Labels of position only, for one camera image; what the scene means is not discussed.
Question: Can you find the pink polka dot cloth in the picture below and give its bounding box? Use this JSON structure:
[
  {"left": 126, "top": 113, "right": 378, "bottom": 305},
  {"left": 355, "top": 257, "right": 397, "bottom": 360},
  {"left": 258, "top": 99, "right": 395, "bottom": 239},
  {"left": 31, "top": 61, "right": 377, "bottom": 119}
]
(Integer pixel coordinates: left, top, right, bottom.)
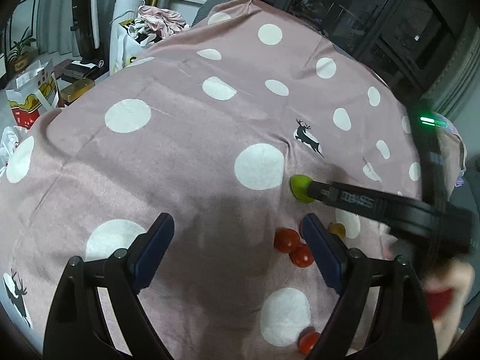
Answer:
[{"left": 1, "top": 0, "right": 421, "bottom": 359}]

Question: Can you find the pile of clothes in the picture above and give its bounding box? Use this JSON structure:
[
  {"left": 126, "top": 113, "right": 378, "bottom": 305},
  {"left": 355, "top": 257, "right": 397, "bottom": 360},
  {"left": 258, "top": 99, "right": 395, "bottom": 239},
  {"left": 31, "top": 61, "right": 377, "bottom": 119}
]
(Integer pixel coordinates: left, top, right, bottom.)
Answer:
[{"left": 118, "top": 4, "right": 190, "bottom": 47}]

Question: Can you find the red cherry tomato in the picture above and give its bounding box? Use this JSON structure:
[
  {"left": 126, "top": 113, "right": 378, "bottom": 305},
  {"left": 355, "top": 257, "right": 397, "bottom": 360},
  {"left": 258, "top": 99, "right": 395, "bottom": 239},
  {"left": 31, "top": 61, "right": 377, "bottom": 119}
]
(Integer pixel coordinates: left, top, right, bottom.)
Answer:
[
  {"left": 273, "top": 228, "right": 300, "bottom": 254},
  {"left": 289, "top": 244, "right": 314, "bottom": 268},
  {"left": 297, "top": 330, "right": 320, "bottom": 355}
]

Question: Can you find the red yellow paper bag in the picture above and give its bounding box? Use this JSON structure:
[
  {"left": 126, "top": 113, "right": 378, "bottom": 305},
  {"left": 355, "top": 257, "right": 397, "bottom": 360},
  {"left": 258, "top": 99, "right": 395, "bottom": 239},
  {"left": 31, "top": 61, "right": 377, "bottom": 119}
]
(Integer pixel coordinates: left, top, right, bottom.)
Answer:
[{"left": 6, "top": 60, "right": 61, "bottom": 129}]

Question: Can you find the small tan fruit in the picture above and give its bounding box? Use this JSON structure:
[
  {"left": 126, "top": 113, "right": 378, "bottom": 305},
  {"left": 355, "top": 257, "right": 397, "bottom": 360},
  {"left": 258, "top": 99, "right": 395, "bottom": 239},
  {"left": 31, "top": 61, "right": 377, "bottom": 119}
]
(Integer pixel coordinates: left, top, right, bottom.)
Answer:
[{"left": 328, "top": 223, "right": 346, "bottom": 240}]

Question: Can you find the small green fruit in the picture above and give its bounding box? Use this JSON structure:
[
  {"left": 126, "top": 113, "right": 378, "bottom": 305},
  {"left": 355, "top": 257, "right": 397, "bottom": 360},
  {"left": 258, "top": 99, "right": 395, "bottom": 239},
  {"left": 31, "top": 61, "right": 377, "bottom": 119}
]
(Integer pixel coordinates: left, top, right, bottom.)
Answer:
[{"left": 289, "top": 175, "right": 314, "bottom": 204}]

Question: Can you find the right hand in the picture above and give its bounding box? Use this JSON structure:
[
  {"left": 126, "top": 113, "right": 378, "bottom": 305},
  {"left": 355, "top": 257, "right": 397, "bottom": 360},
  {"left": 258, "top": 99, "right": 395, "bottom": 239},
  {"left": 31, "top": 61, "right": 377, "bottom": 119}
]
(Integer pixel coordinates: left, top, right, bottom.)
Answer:
[{"left": 385, "top": 244, "right": 475, "bottom": 323}]

